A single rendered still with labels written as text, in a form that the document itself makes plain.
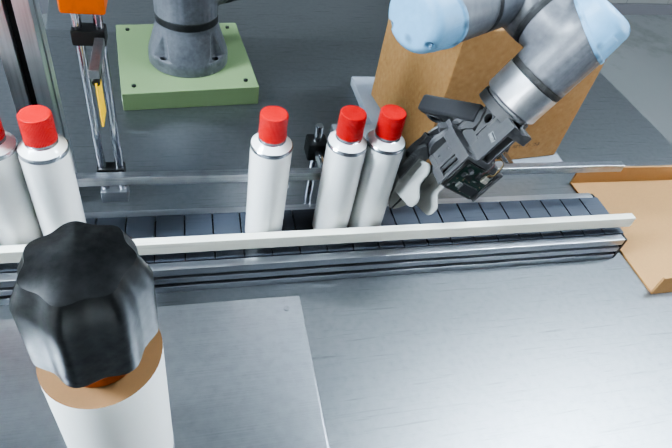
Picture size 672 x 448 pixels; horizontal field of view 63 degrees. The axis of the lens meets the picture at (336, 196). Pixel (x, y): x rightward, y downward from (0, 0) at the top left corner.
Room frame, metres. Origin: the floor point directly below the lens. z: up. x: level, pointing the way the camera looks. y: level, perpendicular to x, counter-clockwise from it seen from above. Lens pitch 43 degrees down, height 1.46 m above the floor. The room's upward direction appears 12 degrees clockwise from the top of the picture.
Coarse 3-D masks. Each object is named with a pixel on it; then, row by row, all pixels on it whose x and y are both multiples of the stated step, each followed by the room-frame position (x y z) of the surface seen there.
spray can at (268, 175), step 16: (272, 112) 0.52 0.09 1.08; (272, 128) 0.50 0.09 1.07; (256, 144) 0.51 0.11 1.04; (272, 144) 0.50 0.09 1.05; (288, 144) 0.52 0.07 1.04; (256, 160) 0.50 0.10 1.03; (272, 160) 0.50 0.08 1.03; (288, 160) 0.51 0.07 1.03; (256, 176) 0.50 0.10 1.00; (272, 176) 0.50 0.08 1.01; (288, 176) 0.52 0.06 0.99; (256, 192) 0.50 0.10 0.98; (272, 192) 0.50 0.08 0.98; (256, 208) 0.50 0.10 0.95; (272, 208) 0.50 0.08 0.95; (256, 224) 0.50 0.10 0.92; (272, 224) 0.50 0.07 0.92
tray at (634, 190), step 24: (624, 168) 0.88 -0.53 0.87; (648, 168) 0.90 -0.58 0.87; (576, 192) 0.83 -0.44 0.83; (600, 192) 0.84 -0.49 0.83; (624, 192) 0.86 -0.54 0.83; (648, 192) 0.87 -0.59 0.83; (648, 216) 0.80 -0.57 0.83; (648, 240) 0.73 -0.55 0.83; (648, 264) 0.67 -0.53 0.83; (648, 288) 0.62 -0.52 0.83
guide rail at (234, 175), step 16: (80, 176) 0.47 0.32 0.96; (96, 176) 0.48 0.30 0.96; (112, 176) 0.48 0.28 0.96; (128, 176) 0.49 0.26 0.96; (144, 176) 0.50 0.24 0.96; (160, 176) 0.50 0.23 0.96; (176, 176) 0.51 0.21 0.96; (192, 176) 0.52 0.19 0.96; (208, 176) 0.52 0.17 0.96; (224, 176) 0.53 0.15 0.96; (240, 176) 0.54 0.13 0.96; (304, 176) 0.57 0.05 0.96; (320, 176) 0.58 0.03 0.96
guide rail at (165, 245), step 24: (576, 216) 0.66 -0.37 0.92; (600, 216) 0.67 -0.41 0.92; (624, 216) 0.68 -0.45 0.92; (144, 240) 0.43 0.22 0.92; (168, 240) 0.44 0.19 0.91; (192, 240) 0.45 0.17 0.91; (216, 240) 0.46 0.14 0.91; (240, 240) 0.47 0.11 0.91; (264, 240) 0.48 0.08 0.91; (288, 240) 0.49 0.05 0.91; (312, 240) 0.50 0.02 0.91; (336, 240) 0.51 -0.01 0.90; (360, 240) 0.53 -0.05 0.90; (384, 240) 0.54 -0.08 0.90
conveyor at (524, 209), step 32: (96, 224) 0.47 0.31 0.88; (128, 224) 0.48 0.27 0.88; (160, 224) 0.49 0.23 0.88; (192, 224) 0.51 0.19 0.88; (224, 224) 0.52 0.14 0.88; (288, 224) 0.54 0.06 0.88; (384, 224) 0.59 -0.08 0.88; (160, 256) 0.44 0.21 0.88; (192, 256) 0.45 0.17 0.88; (224, 256) 0.46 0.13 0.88; (256, 256) 0.48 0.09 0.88
